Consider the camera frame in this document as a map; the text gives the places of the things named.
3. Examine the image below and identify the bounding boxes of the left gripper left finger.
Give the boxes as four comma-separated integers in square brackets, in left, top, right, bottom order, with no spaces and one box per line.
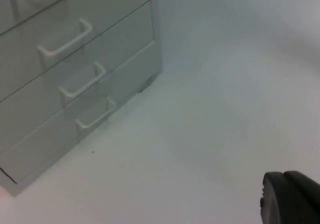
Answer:
[259,171,306,224]

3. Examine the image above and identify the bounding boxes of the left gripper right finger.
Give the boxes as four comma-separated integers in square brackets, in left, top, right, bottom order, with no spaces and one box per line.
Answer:
[283,170,320,224]

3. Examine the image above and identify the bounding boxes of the small grey chest of drawers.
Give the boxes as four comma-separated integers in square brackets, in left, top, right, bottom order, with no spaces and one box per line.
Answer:
[0,0,164,197]

